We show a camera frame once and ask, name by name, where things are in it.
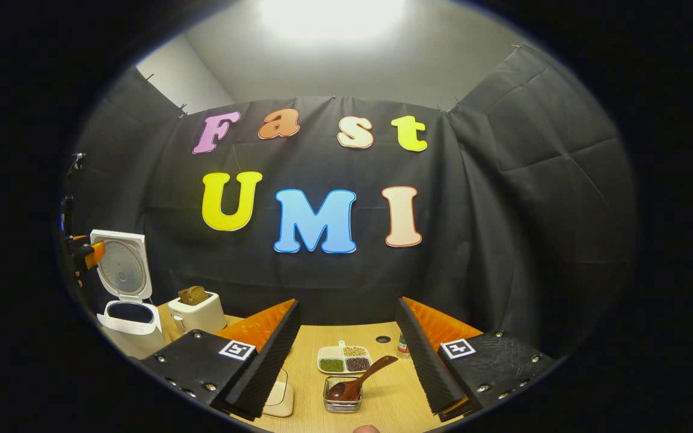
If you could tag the green mung beans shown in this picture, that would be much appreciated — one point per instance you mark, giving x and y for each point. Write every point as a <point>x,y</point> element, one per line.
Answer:
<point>331,365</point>

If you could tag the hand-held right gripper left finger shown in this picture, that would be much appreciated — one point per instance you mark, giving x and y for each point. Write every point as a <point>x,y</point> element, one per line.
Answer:
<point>268,367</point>

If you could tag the black backdrop cloth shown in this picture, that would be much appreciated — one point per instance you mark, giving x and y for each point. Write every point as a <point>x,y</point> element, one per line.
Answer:
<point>503,210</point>

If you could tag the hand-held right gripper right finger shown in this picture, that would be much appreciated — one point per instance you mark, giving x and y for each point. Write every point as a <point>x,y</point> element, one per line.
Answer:
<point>425,367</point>

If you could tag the pale yellow soybeans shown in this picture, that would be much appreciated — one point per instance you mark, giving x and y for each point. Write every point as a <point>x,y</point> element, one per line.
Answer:
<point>355,351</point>

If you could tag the white rice cooker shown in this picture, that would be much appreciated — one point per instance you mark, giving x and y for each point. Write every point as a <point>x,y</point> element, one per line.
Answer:
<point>123,267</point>

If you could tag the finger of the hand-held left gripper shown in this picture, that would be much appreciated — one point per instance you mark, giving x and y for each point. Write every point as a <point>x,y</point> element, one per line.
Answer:
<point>95,252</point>

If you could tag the white divided dish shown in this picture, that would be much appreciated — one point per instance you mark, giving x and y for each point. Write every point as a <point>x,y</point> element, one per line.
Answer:
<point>338,353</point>

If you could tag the brown wooden spoon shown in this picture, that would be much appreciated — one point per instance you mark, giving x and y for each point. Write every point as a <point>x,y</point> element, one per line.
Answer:
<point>346,390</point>

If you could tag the white toaster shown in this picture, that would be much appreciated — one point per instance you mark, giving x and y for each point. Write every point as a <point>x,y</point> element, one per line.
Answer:
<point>202,316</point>

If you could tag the dark red beans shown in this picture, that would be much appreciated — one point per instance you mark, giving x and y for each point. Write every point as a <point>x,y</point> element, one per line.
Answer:
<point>358,364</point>

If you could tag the clear plastic water bottle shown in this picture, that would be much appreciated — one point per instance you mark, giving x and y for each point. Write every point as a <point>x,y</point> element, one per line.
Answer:
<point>403,346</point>

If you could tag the large ceiling light panel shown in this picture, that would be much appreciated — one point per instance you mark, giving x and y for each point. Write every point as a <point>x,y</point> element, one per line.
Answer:
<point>331,15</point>

